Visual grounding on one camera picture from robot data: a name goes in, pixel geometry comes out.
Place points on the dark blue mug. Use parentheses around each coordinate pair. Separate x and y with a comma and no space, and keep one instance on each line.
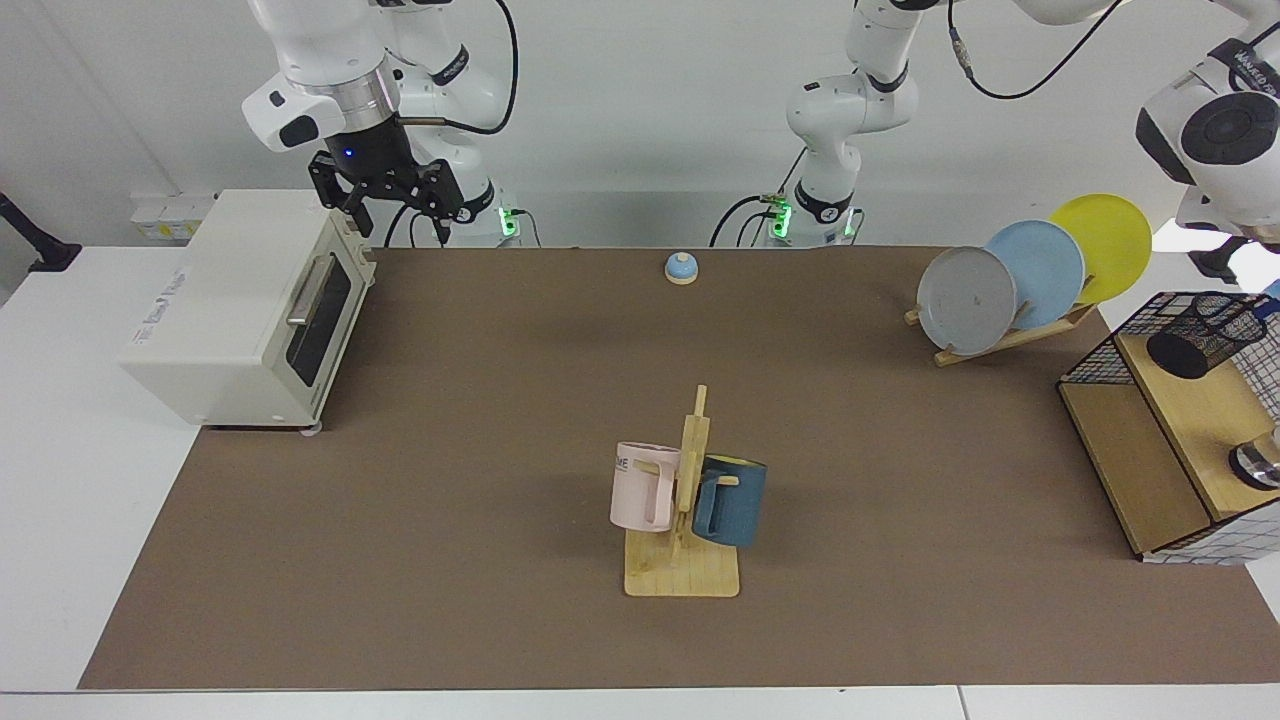
(735,505)

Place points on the grey plate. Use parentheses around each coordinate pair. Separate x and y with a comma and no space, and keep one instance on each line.
(965,300)

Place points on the pink mug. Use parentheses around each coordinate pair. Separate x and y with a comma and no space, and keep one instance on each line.
(640,495)

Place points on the round metal glass lid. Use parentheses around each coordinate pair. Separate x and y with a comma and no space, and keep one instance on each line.
(1258,465)

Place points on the white wall socket strip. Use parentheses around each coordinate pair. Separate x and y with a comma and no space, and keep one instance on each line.
(165,215)

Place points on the light blue plate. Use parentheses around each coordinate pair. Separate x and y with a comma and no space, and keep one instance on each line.
(1045,265)

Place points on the small blue round bell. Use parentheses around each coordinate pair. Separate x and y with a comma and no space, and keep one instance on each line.
(682,266)

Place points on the yellow plate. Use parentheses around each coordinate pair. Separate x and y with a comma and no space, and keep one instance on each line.
(1115,240)

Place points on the black camera stand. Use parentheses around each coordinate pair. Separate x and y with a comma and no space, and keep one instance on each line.
(45,255)
(1215,265)

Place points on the wooden plate rack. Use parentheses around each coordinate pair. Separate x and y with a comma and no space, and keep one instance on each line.
(1000,343)

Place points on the brown table cloth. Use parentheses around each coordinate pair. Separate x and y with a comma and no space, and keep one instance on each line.
(500,600)

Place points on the pale toaster oven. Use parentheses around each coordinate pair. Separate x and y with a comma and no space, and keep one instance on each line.
(220,310)

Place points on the wooden cup stand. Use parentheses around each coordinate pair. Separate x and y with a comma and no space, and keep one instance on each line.
(680,575)

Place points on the black mesh pen holder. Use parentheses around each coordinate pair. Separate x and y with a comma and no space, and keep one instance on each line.
(1185,350)

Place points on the small light blue object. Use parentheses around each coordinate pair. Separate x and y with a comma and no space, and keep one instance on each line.
(1273,292)

